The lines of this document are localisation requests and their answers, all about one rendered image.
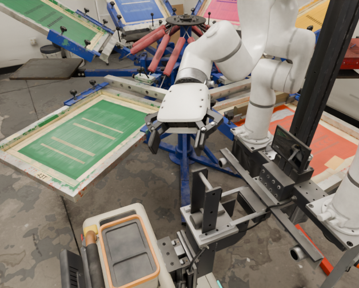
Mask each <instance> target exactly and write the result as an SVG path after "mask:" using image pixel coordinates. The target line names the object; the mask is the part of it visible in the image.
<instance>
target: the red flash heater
mask: <svg viewBox="0 0 359 288"><path fill-rule="evenodd" d="M355 44H356V45H355ZM353 45H354V46H353ZM352 46H353V47H352ZM351 47H352V48H351ZM340 69H359V38H352V39H351V41H350V44H349V46H348V49H347V51H346V54H345V56H344V60H343V62H342V64H341V67H340Z"/></svg>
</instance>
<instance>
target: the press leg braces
mask: <svg viewBox="0 0 359 288"><path fill-rule="evenodd" d="M170 134H172V133H163V134H162V135H161V136H160V139H161V140H162V139H164V138H165V137H167V136H169V135H170ZM190 136H191V137H192V138H193V139H194V140H195V138H196V134H190ZM203 151H204V152H205V154H206V155H207V156H208V157H209V158H210V160H211V161H210V164H212V165H215V166H218V167H219V164H218V159H217V158H216V157H215V156H214V155H213V153H212V152H211V151H210V150H209V149H208V147H207V146H206V145H205V148H204V150H203ZM182 160H183V171H182V172H181V180H182V181H189V172H188V171H187V134H182Z"/></svg>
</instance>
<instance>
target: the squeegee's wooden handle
mask: <svg viewBox="0 0 359 288"><path fill-rule="evenodd" d="M275 94H276V102H275V105H276V104H278V103H281V102H286V99H287V97H288V96H289V94H288V93H283V92H280V91H279V92H276V93H275ZM248 104H249V102H245V103H242V104H240V105H237V106H234V110H233V114H234V116H235V115H238V114H241V113H242V115H241V116H244V115H246V114H247V110H248Z"/></svg>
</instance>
